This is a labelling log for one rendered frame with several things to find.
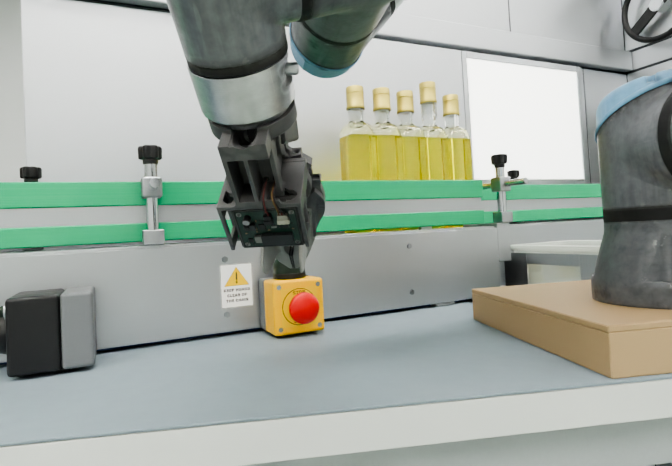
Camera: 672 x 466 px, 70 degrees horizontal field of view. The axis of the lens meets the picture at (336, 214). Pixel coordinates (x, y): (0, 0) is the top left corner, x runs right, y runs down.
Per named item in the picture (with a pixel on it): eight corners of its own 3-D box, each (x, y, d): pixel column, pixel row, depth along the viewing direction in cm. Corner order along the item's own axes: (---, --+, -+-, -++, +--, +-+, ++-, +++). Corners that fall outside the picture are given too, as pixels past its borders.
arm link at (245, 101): (200, 38, 39) (300, 29, 38) (215, 89, 42) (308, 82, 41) (174, 83, 33) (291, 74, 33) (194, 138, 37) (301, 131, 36)
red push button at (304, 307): (310, 288, 65) (320, 291, 62) (311, 318, 65) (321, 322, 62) (282, 292, 63) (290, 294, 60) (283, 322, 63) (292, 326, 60)
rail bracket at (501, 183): (470, 224, 99) (466, 163, 99) (535, 220, 84) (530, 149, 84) (458, 224, 98) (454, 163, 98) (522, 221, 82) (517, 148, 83)
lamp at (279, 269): (299, 275, 69) (298, 254, 70) (310, 277, 65) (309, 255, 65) (268, 278, 68) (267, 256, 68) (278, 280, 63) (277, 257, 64)
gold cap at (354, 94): (351, 113, 96) (350, 91, 96) (367, 110, 95) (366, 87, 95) (343, 109, 93) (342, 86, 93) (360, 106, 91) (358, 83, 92)
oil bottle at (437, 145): (438, 228, 104) (432, 129, 105) (455, 227, 99) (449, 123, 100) (416, 229, 102) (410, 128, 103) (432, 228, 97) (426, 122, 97)
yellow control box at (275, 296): (306, 324, 71) (304, 274, 71) (327, 333, 64) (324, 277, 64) (260, 331, 68) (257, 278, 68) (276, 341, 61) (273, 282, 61)
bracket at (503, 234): (478, 258, 97) (476, 223, 97) (514, 260, 88) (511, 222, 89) (464, 260, 95) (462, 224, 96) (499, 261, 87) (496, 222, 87)
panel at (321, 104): (579, 185, 141) (571, 70, 142) (588, 184, 138) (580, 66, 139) (286, 189, 103) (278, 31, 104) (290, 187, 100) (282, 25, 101)
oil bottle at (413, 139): (416, 229, 102) (410, 128, 103) (432, 228, 97) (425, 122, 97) (393, 230, 99) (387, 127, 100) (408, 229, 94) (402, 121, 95)
